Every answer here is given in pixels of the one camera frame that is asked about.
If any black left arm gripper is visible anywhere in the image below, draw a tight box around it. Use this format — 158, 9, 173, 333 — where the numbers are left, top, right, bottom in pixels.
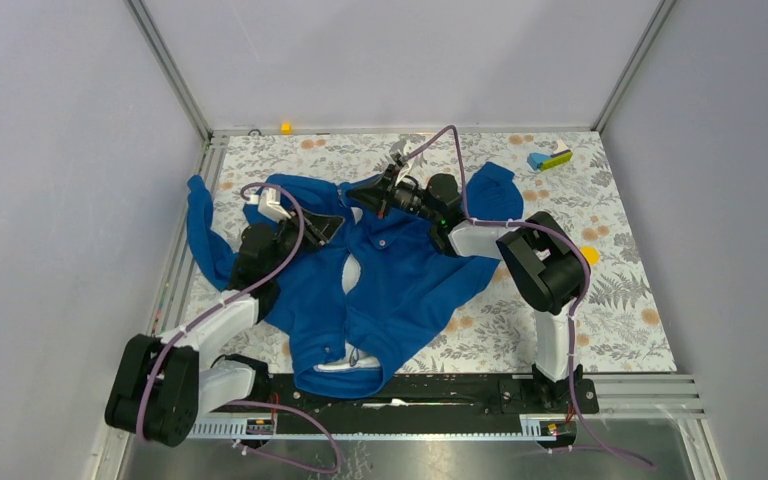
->
267, 204, 344, 280

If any blue yellow toy block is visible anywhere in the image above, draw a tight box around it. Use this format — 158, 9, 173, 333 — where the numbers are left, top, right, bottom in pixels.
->
527, 148, 573, 171

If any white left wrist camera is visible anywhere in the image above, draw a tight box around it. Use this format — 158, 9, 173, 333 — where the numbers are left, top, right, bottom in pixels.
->
257, 187, 291, 223

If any floral patterned table mat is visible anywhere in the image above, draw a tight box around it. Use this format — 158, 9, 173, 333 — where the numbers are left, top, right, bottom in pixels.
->
198, 132, 676, 373

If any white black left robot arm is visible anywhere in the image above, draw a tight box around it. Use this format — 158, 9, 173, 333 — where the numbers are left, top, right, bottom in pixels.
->
104, 210, 344, 447

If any yellow round disc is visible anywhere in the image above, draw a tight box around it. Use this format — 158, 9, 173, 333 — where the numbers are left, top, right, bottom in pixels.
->
580, 246, 600, 266

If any aluminium frame corner post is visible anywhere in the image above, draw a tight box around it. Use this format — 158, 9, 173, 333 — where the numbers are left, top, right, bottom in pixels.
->
591, 0, 678, 134

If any blue zip jacket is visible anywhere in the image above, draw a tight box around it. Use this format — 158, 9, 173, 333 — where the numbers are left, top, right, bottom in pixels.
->
185, 161, 525, 401

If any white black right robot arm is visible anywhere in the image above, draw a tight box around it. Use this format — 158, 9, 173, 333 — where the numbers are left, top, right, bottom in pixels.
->
347, 171, 591, 412

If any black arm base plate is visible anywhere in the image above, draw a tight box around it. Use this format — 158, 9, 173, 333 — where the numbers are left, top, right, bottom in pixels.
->
213, 374, 600, 426

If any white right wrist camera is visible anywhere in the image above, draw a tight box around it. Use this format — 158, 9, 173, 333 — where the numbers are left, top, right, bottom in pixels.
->
387, 152, 412, 179

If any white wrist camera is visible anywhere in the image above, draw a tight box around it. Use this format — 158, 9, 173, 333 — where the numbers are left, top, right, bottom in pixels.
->
257, 187, 291, 223
387, 152, 412, 179

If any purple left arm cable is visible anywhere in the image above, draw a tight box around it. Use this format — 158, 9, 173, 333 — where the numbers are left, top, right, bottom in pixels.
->
135, 182, 346, 475

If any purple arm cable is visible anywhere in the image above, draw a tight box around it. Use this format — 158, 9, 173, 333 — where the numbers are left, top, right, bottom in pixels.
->
400, 124, 657, 473
135, 182, 346, 475

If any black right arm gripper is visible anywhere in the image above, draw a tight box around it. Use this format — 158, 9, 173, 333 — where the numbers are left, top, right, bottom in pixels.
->
347, 164, 440, 224

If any slotted aluminium cable rail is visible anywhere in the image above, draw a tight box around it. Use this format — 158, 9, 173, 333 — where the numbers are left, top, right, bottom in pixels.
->
172, 411, 577, 447

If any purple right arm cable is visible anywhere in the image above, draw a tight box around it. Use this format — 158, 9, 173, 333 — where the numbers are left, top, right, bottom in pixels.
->
400, 124, 657, 473

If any aluminium left frame post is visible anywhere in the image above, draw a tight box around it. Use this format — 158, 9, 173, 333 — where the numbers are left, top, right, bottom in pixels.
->
124, 0, 212, 142

